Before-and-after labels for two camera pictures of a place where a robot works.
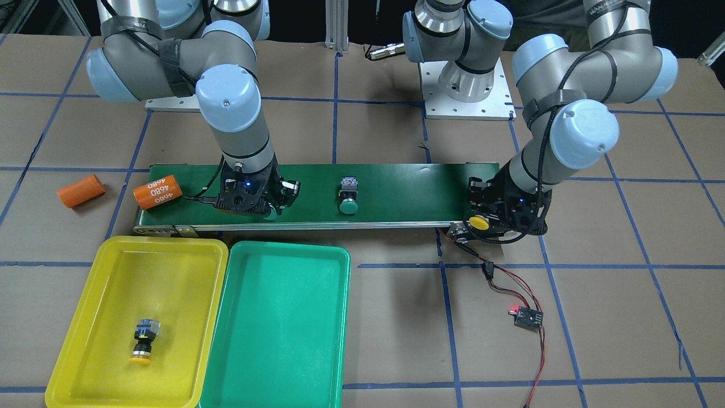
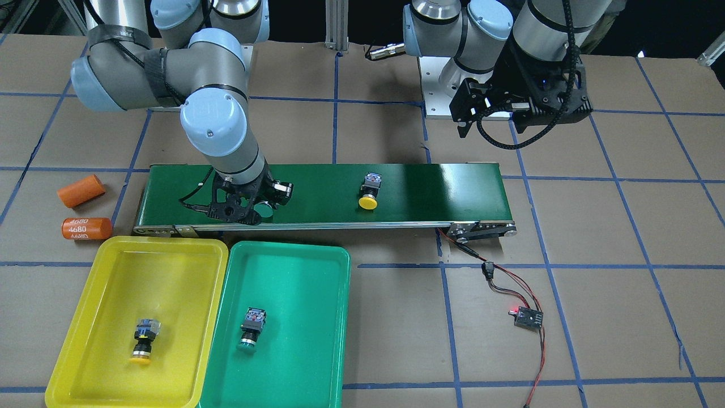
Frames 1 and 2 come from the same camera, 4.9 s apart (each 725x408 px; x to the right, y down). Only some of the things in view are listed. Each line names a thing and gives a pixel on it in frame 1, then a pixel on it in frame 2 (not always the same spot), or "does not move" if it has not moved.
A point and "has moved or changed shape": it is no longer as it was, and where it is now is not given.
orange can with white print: [157, 192] → [87, 228]
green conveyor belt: [331, 198] does not move
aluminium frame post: [336, 17] does not move
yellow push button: [479, 222] → [370, 191]
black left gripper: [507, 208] → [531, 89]
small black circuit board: [528, 318] does not move
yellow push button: [145, 333] does not move
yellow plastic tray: [178, 280] does not move
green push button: [273, 216] → [254, 323]
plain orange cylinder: [81, 191] does not move
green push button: [348, 194] has moved or changed shape
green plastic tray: [279, 339] does not move
